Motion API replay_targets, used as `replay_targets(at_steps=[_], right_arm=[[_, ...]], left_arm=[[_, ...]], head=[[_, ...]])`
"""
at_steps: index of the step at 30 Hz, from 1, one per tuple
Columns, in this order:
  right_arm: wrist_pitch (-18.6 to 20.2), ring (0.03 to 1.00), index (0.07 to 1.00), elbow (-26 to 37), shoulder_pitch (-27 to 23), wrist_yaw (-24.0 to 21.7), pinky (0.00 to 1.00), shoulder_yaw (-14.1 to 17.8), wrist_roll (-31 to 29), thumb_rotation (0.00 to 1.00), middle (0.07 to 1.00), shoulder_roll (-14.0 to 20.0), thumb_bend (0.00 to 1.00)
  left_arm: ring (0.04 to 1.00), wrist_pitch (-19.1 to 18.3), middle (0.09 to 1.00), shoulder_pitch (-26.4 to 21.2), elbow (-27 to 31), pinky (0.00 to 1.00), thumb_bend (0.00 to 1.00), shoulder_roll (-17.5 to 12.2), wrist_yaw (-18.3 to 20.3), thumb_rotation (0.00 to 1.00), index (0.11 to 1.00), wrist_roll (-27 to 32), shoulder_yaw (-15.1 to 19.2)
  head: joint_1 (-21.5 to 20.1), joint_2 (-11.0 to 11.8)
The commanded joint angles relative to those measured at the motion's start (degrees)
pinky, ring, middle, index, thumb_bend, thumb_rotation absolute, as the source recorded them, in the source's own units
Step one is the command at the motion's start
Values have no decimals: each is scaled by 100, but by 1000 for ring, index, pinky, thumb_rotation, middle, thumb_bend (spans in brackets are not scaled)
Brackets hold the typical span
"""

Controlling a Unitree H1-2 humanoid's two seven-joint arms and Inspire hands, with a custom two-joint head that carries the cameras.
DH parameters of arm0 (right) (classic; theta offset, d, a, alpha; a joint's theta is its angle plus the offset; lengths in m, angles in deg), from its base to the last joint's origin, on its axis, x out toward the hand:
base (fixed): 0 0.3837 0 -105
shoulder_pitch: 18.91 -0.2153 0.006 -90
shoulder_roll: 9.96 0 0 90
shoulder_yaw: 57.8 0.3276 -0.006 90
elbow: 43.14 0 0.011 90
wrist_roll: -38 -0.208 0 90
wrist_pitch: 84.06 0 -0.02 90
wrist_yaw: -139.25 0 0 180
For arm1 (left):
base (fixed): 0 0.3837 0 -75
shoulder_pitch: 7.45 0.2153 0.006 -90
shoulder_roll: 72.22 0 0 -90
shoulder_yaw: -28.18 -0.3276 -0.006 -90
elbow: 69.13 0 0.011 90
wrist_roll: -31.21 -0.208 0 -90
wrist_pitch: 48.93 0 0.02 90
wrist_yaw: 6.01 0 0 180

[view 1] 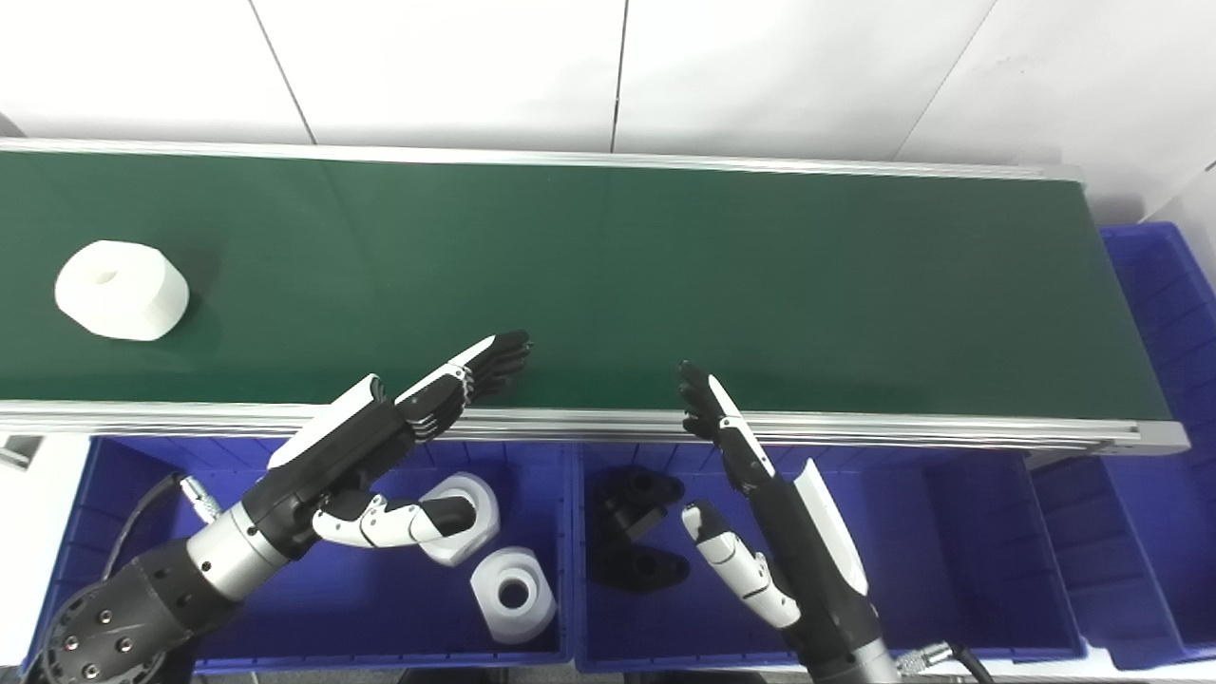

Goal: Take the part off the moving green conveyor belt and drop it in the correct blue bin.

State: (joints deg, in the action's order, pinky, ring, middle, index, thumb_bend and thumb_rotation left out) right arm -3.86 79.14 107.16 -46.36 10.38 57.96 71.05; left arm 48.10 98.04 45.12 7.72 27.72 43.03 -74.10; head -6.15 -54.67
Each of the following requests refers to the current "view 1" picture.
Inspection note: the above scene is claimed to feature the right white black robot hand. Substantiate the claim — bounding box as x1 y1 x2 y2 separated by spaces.
678 360 886 668

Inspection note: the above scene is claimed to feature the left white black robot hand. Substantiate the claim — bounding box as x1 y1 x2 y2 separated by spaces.
249 330 534 558

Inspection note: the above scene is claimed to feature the white cylindrical plastic part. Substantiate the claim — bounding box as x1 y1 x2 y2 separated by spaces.
54 240 191 341

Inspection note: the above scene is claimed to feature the blue bin with black parts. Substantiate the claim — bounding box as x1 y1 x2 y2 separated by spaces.
573 442 1090 672

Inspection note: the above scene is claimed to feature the blue bin with white parts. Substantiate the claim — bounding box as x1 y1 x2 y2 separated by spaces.
24 437 578 675

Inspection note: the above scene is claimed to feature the white hexagonal plastic part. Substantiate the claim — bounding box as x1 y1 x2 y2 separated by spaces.
418 472 502 568

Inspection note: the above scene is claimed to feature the white round holed plastic part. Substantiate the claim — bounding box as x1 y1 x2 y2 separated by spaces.
470 548 559 647

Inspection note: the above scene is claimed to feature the green conveyor belt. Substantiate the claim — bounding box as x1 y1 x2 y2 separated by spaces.
0 138 1191 455
0 152 1171 422

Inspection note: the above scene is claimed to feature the empty blue bin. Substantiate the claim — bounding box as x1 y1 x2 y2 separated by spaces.
1031 222 1216 671

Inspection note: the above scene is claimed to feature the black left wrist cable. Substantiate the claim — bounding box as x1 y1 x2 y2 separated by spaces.
100 472 225 580

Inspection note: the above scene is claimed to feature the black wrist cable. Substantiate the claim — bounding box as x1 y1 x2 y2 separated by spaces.
100 472 225 580
893 641 995 684

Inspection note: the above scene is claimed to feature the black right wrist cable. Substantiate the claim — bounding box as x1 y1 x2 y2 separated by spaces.
893 641 995 684

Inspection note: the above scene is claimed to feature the black bracket part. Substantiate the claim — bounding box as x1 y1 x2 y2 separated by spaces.
589 540 692 595
594 467 685 547

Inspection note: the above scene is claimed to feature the grey metal conveyor bracket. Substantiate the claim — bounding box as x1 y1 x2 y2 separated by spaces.
0 435 45 472

